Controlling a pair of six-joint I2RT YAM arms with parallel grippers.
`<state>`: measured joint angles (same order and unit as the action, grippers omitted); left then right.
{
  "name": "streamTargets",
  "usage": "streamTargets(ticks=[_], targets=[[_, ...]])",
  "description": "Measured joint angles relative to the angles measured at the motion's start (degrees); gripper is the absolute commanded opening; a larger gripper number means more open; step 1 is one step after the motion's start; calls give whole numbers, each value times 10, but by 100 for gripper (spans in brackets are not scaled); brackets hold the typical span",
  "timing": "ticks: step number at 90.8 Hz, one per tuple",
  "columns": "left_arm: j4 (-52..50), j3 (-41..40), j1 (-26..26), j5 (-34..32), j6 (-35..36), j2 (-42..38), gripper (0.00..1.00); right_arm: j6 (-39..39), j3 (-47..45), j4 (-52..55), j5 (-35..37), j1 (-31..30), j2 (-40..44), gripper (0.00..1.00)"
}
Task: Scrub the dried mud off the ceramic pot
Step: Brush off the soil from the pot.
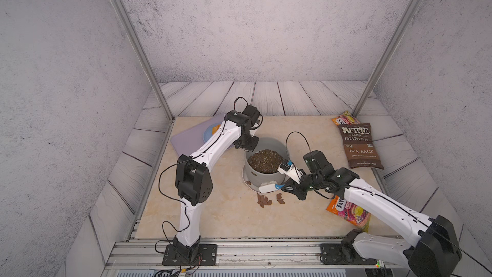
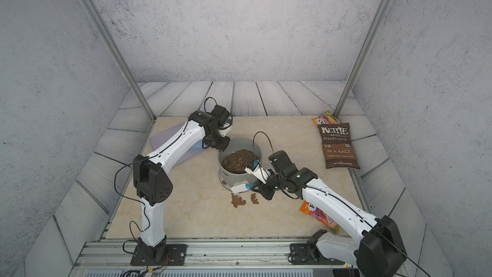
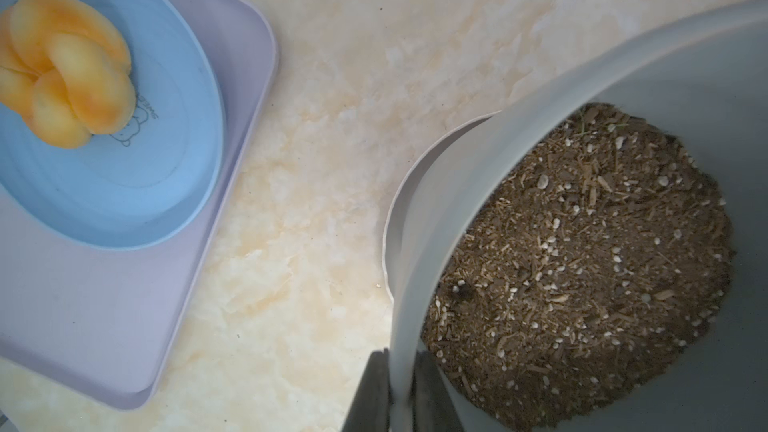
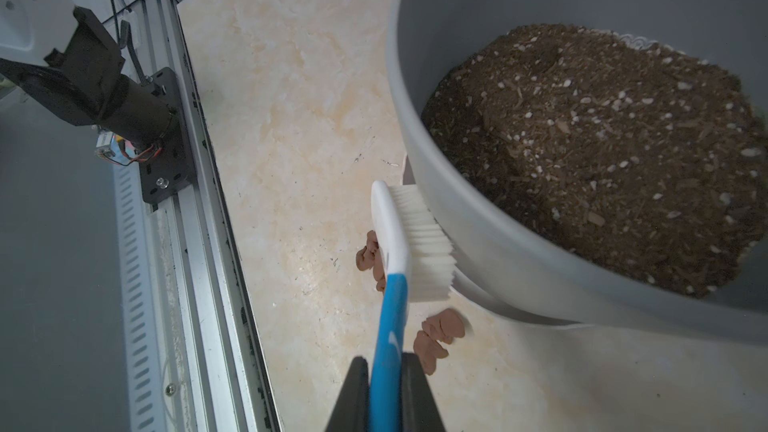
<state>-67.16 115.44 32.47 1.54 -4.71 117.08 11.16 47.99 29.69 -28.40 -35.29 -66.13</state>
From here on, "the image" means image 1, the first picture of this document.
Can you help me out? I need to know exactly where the grey ceramic plant pot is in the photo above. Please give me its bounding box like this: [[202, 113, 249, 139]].
[[243, 138, 288, 193]]

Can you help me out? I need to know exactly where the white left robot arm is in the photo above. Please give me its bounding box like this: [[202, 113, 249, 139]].
[[163, 105, 263, 266]]

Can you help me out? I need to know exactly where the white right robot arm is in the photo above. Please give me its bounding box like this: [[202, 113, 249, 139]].
[[278, 150, 462, 276]]

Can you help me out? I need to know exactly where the blue plate with orange food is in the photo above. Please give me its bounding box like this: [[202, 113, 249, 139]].
[[203, 123, 221, 143]]

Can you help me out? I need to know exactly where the brown Kettle chips bag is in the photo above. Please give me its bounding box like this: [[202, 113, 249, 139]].
[[338, 123, 384, 170]]

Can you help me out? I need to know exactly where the pink yellow Fox's candy bag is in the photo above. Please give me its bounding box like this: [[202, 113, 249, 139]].
[[326, 196, 371, 232]]

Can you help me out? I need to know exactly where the purple cutting board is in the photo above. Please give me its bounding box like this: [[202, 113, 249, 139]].
[[170, 114, 224, 156]]

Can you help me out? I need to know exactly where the orange Fox's candy bag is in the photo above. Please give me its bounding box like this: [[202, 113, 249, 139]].
[[332, 111, 360, 126]]

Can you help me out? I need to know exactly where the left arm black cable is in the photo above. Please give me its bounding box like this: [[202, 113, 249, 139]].
[[154, 97, 264, 255]]

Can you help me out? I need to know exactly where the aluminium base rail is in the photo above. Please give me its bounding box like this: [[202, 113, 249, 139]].
[[100, 237, 424, 277]]

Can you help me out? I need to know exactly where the left aluminium corner post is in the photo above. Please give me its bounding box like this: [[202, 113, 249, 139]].
[[110, 0, 175, 123]]

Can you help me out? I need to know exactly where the aluminium corner post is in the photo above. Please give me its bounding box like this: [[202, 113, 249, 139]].
[[352, 0, 423, 117], [110, 0, 175, 123]]

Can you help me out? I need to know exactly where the right aluminium corner post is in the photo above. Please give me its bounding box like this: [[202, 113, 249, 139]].
[[352, 0, 423, 117]]

